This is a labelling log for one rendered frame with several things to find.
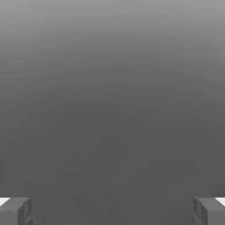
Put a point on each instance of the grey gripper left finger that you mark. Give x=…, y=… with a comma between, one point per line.
x=14, y=211

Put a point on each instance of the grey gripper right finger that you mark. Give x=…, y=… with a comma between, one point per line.
x=211, y=211

